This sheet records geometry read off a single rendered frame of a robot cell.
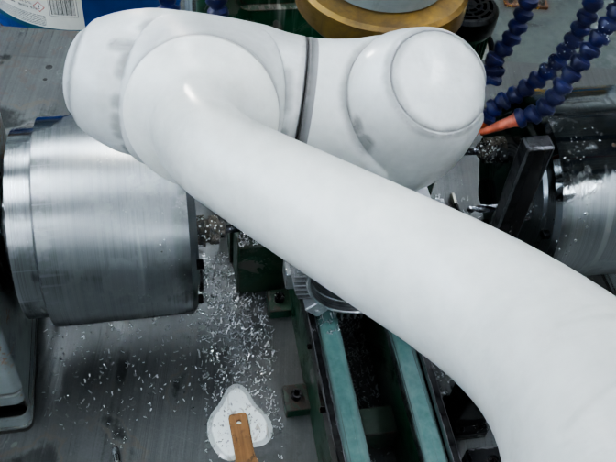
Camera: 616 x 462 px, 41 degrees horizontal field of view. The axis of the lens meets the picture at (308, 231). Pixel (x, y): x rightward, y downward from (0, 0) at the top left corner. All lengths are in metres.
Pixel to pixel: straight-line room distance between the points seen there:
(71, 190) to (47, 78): 0.72
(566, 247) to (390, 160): 0.51
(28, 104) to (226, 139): 1.15
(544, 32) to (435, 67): 2.76
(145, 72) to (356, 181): 0.21
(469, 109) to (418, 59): 0.05
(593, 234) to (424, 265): 0.73
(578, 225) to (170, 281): 0.48
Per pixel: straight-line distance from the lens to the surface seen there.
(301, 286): 1.01
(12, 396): 1.09
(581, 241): 1.04
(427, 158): 0.56
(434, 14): 0.85
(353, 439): 1.00
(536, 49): 3.21
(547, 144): 0.87
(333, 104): 0.57
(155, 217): 0.90
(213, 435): 1.12
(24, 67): 1.64
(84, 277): 0.92
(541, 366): 0.26
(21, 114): 1.55
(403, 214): 0.35
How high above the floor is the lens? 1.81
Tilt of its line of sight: 49 degrees down
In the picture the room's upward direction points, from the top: 7 degrees clockwise
